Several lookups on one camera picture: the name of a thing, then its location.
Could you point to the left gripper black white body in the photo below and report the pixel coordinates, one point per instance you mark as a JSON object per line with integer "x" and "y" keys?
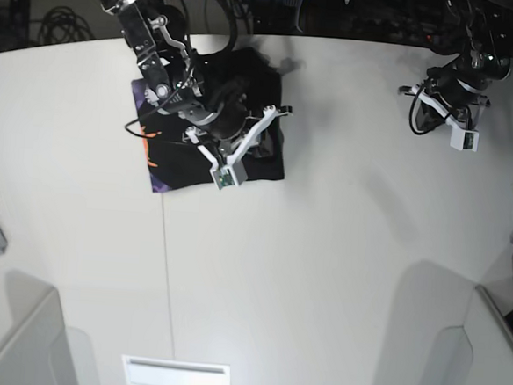
{"x": 447, "y": 92}

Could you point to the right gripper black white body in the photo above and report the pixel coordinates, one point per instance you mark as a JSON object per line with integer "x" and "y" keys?
{"x": 232, "y": 122}

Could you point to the black T-shirt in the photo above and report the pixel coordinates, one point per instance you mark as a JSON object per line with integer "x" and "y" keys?
{"x": 173, "y": 167}

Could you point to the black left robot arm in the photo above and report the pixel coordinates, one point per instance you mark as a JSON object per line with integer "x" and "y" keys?
{"x": 483, "y": 55}

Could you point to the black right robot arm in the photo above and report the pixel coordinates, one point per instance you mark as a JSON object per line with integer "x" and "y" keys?
{"x": 148, "y": 39}

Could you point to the white slotted plate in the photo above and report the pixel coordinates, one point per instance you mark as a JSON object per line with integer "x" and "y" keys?
{"x": 146, "y": 371}

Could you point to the white right partition panel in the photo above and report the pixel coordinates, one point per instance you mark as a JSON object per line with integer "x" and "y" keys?
{"x": 478, "y": 352}

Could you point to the white partition panel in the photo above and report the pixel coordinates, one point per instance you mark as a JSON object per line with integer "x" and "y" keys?
{"x": 478, "y": 352}
{"x": 36, "y": 351}

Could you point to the white left partition panel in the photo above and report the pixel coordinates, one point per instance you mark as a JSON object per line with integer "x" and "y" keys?
{"x": 36, "y": 351}

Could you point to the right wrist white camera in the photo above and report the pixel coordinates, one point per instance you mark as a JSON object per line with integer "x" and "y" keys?
{"x": 228, "y": 175}

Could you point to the wrist white camera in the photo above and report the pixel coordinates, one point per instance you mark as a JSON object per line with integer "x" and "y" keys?
{"x": 462, "y": 139}
{"x": 228, "y": 175}

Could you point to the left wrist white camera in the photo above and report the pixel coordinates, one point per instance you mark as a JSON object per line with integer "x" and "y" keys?
{"x": 462, "y": 139}

